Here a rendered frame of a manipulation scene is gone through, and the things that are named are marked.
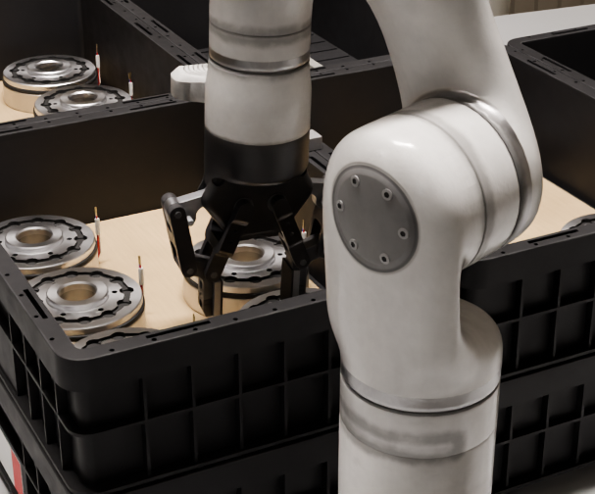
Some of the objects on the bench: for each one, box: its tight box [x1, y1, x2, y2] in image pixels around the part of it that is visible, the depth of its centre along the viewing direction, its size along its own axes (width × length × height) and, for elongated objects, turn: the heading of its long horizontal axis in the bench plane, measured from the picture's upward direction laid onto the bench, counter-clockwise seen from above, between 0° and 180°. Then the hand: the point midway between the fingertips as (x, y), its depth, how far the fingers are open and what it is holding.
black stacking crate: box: [0, 324, 339, 494], centre depth 119 cm, size 40×30×12 cm
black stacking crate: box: [491, 343, 595, 494], centre depth 131 cm, size 40×30×12 cm
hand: (252, 295), depth 108 cm, fingers open, 5 cm apart
